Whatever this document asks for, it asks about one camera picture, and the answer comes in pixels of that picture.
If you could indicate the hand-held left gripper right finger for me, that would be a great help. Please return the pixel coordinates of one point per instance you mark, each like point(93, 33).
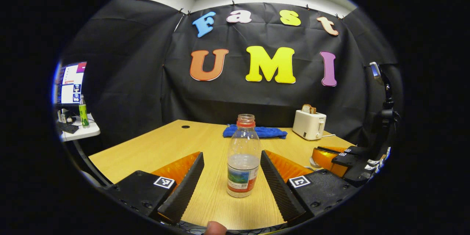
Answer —
point(279, 191)

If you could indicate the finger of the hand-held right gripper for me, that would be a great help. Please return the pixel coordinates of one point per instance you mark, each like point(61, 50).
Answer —
point(358, 150)
point(345, 159)

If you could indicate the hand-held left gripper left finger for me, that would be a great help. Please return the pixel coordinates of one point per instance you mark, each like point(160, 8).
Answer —
point(185, 189)

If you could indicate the clear plastic water bottle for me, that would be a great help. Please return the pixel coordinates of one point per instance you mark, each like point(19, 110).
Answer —
point(243, 165)

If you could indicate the green drink bottle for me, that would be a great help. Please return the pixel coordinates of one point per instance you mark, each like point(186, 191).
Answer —
point(84, 114)

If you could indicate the white toaster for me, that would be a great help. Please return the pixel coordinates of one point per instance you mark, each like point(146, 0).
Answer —
point(308, 125)

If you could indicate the blue towel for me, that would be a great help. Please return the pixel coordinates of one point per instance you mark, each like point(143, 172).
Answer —
point(268, 132)

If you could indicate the toast slice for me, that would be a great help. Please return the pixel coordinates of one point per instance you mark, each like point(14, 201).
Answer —
point(308, 109)

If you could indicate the white side desk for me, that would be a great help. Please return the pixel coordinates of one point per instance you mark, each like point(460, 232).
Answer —
point(86, 132)

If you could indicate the black keyboard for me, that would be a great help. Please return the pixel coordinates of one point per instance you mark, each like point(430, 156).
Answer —
point(67, 127)

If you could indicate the computer monitor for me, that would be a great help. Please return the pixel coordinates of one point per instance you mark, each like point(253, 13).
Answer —
point(71, 82)

